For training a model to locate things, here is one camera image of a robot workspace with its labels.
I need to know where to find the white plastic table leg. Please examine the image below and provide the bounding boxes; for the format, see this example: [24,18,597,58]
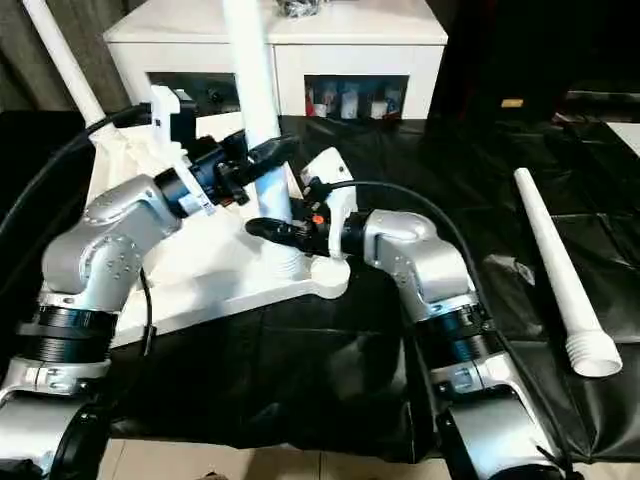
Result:
[21,0,110,132]
[512,166,625,378]
[218,0,307,282]

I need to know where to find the glass bowl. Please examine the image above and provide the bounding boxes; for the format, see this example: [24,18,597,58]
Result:
[272,0,322,22]

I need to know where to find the black mat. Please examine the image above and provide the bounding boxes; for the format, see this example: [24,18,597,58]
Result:
[0,107,640,464]

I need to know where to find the white cabinet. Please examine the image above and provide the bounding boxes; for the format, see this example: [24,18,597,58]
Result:
[101,0,451,122]

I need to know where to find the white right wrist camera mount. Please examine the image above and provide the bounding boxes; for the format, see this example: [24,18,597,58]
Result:
[298,146,360,262]

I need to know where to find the dark low shelf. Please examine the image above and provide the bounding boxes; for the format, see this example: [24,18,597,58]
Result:
[563,88,640,122]

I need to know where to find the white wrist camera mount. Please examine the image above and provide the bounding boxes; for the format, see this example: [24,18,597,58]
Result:
[146,83,222,217]
[298,146,360,262]

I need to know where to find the white plastic table top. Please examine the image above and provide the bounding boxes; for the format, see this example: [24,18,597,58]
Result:
[88,113,352,350]

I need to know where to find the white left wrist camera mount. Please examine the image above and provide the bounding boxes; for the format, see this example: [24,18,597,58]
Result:
[146,83,222,217]

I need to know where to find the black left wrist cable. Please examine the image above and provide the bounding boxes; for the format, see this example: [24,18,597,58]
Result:
[0,101,155,242]

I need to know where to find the white flat board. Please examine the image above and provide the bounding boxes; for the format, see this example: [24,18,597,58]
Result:
[606,120,640,152]

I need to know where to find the grey curtain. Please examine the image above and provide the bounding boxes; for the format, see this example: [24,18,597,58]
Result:
[0,0,127,115]

